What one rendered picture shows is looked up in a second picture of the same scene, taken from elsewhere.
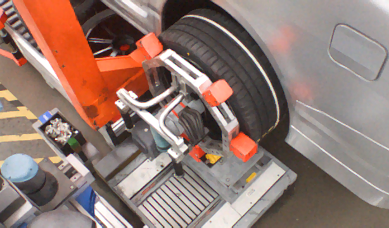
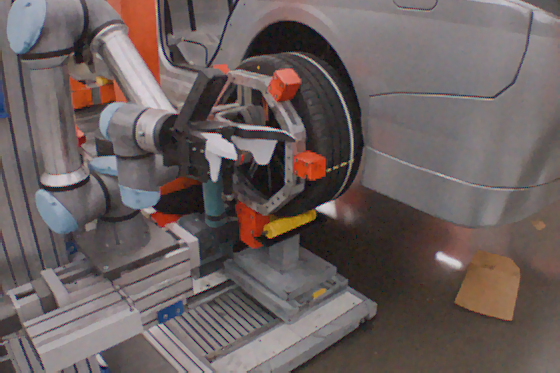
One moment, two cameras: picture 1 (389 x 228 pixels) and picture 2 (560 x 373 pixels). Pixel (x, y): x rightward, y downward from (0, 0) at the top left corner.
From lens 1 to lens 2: 1.14 m
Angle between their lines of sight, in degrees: 35
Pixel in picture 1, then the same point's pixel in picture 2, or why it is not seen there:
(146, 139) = (195, 226)
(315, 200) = (400, 335)
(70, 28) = (148, 47)
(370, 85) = (433, 14)
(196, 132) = (256, 121)
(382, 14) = not seen: outside the picture
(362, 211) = (456, 345)
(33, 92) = not seen: hidden behind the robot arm
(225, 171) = (287, 280)
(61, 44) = not seen: hidden behind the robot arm
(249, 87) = (320, 91)
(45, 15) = (132, 19)
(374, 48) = not seen: outside the picture
